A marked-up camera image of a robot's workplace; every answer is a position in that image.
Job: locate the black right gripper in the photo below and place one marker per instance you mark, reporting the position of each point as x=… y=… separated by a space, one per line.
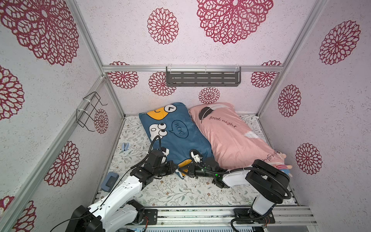
x=188 y=169

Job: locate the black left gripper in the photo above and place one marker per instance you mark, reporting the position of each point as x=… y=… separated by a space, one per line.
x=170 y=164

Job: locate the blue cartoon pillow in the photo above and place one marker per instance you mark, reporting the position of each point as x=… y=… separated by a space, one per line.
x=178 y=133

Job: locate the pink good night pillow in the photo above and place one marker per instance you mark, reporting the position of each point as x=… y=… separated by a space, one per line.
x=234 y=144

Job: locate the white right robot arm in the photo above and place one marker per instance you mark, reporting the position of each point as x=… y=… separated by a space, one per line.
x=271 y=183

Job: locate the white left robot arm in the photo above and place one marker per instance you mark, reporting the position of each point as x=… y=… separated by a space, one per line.
x=118 y=208

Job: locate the light blue stapler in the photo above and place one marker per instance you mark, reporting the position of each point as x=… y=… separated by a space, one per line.
x=125 y=146

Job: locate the blue grey rectangular object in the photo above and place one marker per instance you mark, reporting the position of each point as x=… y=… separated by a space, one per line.
x=109 y=182

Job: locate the plush doll toy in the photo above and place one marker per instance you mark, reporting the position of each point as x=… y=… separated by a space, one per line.
x=280 y=164

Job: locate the aluminium front rail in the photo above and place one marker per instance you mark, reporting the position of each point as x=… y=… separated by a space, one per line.
x=219 y=219

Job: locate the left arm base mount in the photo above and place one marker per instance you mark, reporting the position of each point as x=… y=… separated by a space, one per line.
x=146 y=217

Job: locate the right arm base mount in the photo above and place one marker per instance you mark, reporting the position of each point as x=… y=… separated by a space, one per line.
x=249 y=216

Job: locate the grey wall shelf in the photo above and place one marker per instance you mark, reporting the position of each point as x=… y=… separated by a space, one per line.
x=202 y=79

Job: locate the black wire wall rack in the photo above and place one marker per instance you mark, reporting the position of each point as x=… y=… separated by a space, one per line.
x=93 y=117

